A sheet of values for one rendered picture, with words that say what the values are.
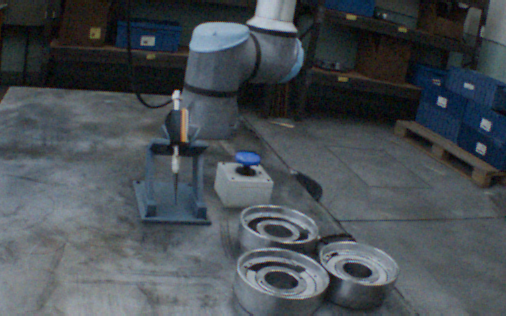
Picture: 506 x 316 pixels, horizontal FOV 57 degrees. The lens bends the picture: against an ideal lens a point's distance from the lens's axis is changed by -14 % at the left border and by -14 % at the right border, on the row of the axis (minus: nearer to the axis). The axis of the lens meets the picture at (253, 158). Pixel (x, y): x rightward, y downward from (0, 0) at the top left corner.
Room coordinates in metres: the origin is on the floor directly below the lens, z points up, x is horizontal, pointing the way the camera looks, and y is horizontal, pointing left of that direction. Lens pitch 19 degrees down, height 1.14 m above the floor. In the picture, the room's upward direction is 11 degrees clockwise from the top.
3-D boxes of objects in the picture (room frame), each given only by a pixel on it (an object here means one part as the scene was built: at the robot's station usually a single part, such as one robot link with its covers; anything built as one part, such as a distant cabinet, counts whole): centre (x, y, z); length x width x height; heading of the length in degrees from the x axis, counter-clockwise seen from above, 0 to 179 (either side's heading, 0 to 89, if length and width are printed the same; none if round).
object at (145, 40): (4.10, 1.02, 0.56); 0.52 x 0.38 x 0.22; 108
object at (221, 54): (1.11, 0.11, 0.97); 0.13 x 0.12 x 0.14; 131
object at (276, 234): (0.63, -0.05, 0.82); 0.10 x 0.10 x 0.04
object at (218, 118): (1.10, 0.12, 0.85); 0.15 x 0.15 x 0.10
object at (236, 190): (0.78, 0.01, 0.82); 0.08 x 0.07 x 0.05; 21
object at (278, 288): (0.50, -0.06, 0.82); 0.10 x 0.10 x 0.04
